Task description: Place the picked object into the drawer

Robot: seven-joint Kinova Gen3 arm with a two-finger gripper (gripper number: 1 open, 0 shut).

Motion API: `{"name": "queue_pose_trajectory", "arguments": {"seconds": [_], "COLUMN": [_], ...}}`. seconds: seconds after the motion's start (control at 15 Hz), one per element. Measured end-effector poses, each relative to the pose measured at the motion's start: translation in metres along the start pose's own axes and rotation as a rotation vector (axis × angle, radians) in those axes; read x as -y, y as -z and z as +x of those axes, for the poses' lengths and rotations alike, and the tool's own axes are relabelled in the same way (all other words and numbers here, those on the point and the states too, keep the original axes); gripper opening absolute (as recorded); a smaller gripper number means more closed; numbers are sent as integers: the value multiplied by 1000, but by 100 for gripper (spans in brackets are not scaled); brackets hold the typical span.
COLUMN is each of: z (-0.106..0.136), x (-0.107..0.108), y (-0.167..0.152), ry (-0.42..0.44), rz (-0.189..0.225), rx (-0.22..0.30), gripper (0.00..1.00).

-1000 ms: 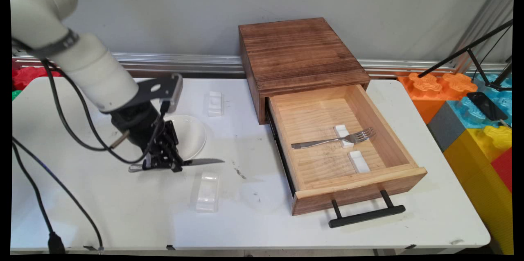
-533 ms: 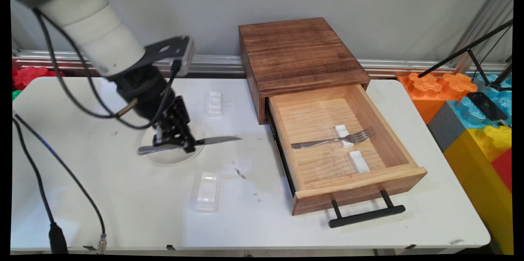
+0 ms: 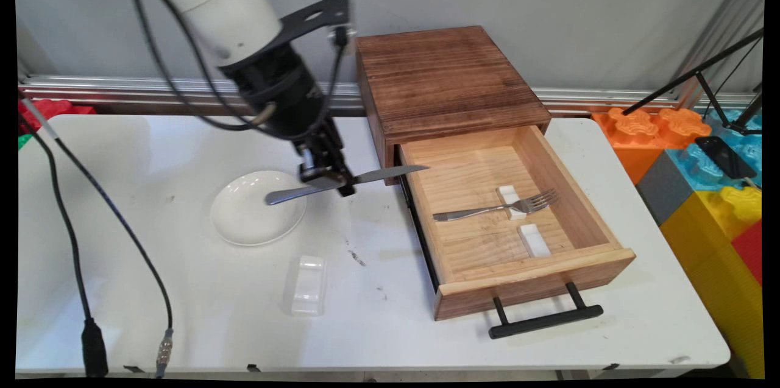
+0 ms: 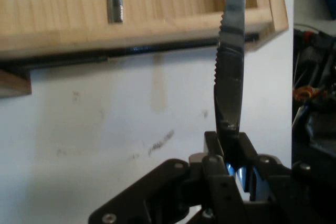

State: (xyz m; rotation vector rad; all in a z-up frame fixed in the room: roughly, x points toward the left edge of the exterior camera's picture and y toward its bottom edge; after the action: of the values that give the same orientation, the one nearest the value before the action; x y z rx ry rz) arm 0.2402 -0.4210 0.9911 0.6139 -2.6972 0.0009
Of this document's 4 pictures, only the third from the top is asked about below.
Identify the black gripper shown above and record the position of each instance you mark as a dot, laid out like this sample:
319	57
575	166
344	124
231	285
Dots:
277	92

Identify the silver table knife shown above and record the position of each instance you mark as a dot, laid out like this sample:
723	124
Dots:
390	175

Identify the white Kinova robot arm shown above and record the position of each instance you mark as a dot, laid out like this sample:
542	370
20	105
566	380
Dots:
213	4

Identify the white round shallow plate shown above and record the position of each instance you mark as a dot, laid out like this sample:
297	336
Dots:
250	217

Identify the clear plastic container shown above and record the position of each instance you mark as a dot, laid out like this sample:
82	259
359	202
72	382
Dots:
309	284

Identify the dark wooden drawer cabinet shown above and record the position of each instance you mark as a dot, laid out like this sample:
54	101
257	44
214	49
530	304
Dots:
445	77

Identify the silver fork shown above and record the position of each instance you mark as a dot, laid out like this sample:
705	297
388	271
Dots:
475	212

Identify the white cutlery rest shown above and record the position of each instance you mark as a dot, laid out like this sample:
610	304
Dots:
509	196
535	240

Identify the black table edge clip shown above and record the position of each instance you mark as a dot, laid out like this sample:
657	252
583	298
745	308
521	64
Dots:
133	369
609	366
253	368

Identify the red foam block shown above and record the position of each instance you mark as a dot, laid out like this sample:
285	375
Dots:
52	109
749	251

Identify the green foam block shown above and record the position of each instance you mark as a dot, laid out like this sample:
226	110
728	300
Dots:
23	142

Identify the orange foam block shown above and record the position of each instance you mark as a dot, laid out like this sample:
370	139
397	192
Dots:
634	132

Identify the grey foam block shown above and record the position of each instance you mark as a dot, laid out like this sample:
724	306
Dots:
661	190

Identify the blue foam block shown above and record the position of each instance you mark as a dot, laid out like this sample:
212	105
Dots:
688	159

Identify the black tripod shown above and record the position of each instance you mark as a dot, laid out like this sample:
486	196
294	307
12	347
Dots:
707	68

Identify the black smartphone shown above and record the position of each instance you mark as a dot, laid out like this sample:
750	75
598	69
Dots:
725	158

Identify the yellow foam block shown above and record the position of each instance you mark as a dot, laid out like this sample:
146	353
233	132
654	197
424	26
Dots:
713	260

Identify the black camera mounting bracket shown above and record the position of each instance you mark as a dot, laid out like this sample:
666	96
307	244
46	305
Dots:
317	13

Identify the aluminium rail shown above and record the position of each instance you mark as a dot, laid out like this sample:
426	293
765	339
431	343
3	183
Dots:
122	87

